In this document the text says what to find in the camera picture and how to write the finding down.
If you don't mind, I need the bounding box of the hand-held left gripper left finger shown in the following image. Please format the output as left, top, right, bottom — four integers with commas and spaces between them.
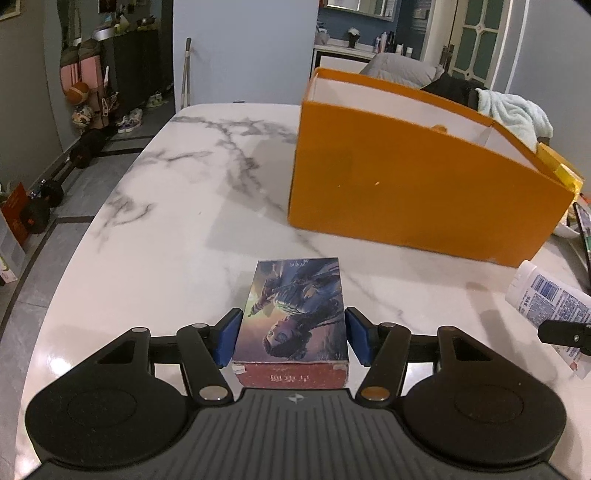
95, 308, 244, 402

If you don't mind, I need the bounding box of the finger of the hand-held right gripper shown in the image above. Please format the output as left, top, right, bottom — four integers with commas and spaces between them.
538, 318, 591, 357

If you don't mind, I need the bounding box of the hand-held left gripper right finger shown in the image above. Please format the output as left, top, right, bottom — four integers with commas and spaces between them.
345, 307, 497, 401

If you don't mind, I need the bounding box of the white tube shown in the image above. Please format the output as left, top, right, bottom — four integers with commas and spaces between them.
506, 259, 591, 380

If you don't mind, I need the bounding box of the illustrated card box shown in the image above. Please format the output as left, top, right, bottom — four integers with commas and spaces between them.
232, 270, 350, 390

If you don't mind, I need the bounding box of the orange cardboard box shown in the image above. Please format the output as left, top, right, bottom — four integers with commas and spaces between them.
287, 67, 576, 269

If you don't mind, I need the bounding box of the yellow round bowl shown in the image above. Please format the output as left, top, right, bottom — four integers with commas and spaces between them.
537, 143, 585, 197

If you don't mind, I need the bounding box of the light blue fleece blanket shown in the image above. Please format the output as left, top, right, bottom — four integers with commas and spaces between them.
475, 88, 554, 145

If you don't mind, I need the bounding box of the black dumbbell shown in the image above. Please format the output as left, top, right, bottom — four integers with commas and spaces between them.
68, 128, 108, 169
22, 179, 65, 234

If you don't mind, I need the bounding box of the pair of sneakers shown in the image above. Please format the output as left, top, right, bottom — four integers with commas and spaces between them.
116, 108, 143, 135

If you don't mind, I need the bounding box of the red flat box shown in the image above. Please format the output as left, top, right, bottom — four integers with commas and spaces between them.
0, 182, 31, 254

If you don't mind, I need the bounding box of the black jacket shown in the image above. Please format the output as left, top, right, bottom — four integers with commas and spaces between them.
419, 73, 482, 110

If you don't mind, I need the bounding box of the patterned ball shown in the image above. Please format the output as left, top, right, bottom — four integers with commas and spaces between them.
71, 104, 95, 128

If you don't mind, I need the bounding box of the grey padded jacket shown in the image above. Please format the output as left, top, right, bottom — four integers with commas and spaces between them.
359, 52, 445, 89

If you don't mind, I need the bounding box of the white cabinet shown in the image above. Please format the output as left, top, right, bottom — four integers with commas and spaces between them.
312, 43, 385, 71

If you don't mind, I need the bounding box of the black shoe cabinet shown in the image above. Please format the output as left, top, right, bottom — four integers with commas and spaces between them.
100, 25, 175, 114

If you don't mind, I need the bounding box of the basketball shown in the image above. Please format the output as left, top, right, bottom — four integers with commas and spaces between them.
65, 82, 90, 105

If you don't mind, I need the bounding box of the row of toiletry bottles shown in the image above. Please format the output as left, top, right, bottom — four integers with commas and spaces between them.
373, 30, 414, 57

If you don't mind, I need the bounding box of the pink bag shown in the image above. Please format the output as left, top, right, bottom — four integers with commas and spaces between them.
59, 39, 103, 93

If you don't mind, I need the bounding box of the glass panel door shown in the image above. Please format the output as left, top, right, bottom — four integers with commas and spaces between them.
418, 0, 514, 88

